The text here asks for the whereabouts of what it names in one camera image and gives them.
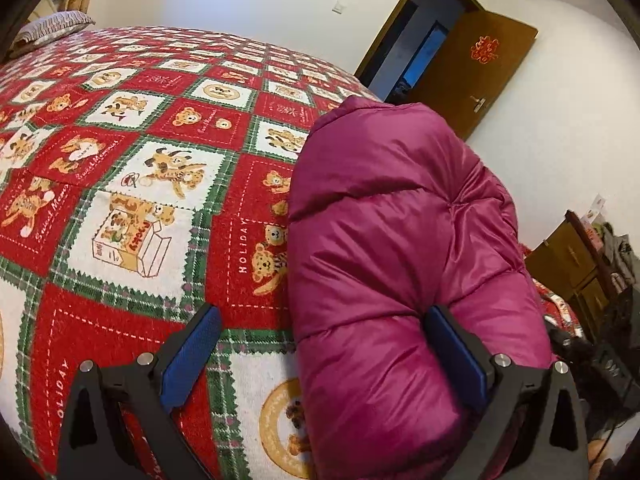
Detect brown wooden door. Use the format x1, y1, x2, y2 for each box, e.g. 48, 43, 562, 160
409, 9, 540, 142

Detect grey clothes on cabinet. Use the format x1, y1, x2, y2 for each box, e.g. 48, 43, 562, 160
596, 221, 640, 292

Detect grey patterned pillow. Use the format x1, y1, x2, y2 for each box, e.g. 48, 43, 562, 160
9, 10, 96, 59

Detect brown wooden door frame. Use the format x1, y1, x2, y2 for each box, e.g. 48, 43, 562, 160
353, 0, 485, 107

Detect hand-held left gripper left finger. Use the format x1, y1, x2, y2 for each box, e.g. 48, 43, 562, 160
57, 302, 223, 480

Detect magenta down jacket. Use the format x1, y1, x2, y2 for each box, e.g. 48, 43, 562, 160
287, 95, 557, 480

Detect red printed bed blanket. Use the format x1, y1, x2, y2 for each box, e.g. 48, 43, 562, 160
0, 25, 583, 480

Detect brown wooden cabinet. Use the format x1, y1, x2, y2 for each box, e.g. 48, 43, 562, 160
524, 209, 617, 343

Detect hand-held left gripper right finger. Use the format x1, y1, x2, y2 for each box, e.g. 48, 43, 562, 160
422, 304, 592, 480

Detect red paper door decoration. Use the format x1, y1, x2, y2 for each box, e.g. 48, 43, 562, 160
469, 34, 501, 65

